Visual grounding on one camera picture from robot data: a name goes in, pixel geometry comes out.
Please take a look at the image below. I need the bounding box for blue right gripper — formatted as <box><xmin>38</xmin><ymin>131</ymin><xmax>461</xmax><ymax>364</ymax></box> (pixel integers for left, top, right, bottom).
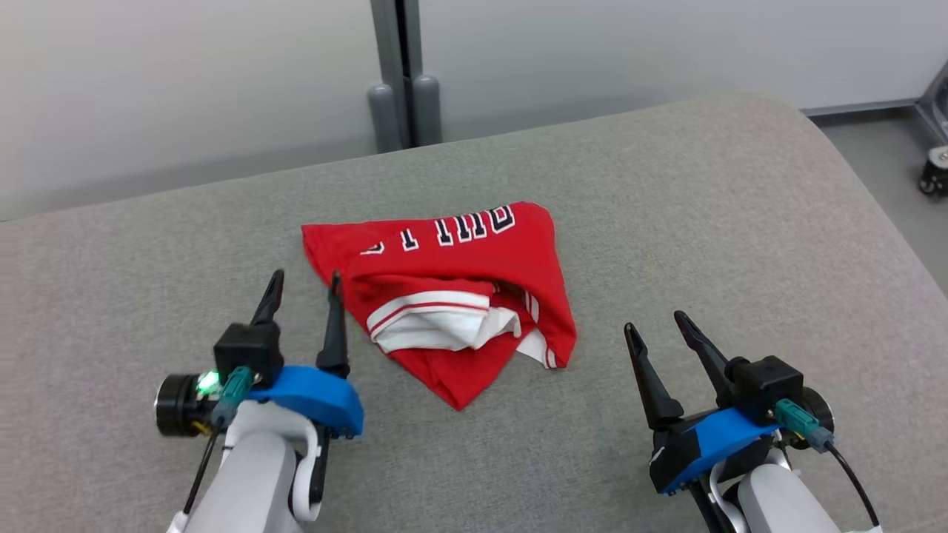
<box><xmin>624</xmin><ymin>310</ymin><xmax>780</xmax><ymax>496</ymax></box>

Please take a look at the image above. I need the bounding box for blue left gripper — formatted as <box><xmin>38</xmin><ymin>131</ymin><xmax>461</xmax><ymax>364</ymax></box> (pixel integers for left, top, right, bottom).
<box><xmin>247</xmin><ymin>269</ymin><xmax>365</xmax><ymax>439</ymax></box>

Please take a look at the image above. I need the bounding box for red jersey with white trim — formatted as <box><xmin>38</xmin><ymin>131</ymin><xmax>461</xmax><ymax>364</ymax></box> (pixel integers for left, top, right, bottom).
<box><xmin>301</xmin><ymin>201</ymin><xmax>578</xmax><ymax>412</ymax></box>

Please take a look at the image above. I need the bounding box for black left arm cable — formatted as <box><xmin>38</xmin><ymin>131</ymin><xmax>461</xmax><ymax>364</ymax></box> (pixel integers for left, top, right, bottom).
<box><xmin>181</xmin><ymin>366</ymin><xmax>257</xmax><ymax>517</ymax></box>

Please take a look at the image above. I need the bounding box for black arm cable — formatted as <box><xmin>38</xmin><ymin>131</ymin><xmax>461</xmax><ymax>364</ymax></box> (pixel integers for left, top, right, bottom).
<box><xmin>775</xmin><ymin>398</ymin><xmax>883</xmax><ymax>531</ymax></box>
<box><xmin>181</xmin><ymin>366</ymin><xmax>257</xmax><ymax>517</ymax></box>

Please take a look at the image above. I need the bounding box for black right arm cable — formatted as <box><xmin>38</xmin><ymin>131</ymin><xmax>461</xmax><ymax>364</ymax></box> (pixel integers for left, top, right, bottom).
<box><xmin>775</xmin><ymin>398</ymin><xmax>883</xmax><ymax>531</ymax></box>

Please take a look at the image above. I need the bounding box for grey partition post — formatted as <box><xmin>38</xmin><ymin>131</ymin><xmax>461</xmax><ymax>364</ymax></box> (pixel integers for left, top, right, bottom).
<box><xmin>367</xmin><ymin>0</ymin><xmax>444</xmax><ymax>154</ymax></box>

